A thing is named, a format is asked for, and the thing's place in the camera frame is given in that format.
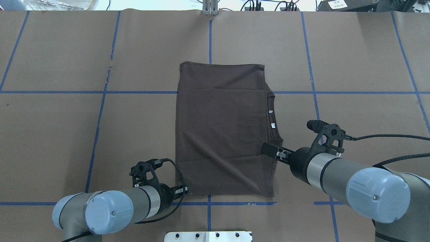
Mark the black gripper body, viewer-right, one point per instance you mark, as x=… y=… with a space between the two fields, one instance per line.
x=165 y=192

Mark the viewer-right gripper black finger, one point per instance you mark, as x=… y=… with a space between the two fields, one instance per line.
x=181 y=190

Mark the viewer-left gripper black finger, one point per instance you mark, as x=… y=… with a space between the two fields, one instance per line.
x=277 y=153

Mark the black gripper body, viewer-left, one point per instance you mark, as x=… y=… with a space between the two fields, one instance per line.
x=300 y=159

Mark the dark brown t-shirt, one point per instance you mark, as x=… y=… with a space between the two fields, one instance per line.
x=224 y=113

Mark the grey box with label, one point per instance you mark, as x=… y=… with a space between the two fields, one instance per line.
x=353 y=6

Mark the white paper label with text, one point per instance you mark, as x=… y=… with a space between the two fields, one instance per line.
x=337 y=4

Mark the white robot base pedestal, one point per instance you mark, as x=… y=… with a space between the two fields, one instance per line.
x=209 y=236

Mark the aluminium frame post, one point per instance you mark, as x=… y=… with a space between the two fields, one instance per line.
x=210 y=7

